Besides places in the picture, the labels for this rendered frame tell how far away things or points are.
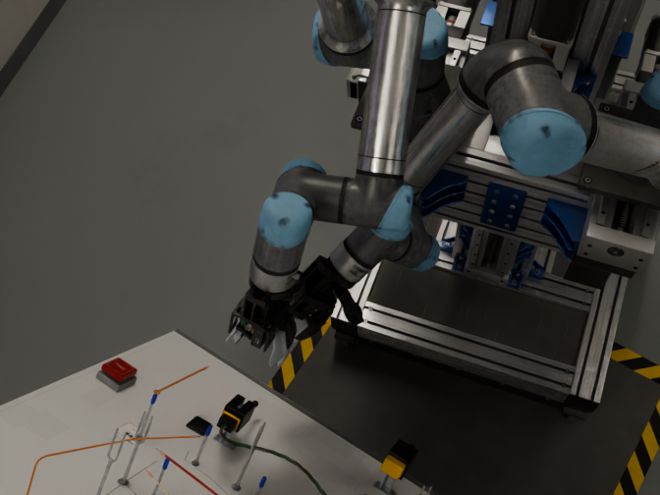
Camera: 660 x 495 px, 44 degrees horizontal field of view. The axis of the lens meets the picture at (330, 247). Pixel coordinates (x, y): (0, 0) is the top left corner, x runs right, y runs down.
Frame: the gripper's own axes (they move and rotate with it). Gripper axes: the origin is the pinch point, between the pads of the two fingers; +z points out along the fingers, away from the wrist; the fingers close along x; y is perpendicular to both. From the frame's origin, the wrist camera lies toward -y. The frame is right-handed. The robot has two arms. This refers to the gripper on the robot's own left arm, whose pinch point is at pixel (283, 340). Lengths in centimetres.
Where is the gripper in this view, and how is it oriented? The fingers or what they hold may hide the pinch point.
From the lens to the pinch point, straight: 160.4
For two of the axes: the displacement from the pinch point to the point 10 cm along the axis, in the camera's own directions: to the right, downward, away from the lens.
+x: 2.7, 6.5, -7.1
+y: -7.1, -3.6, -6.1
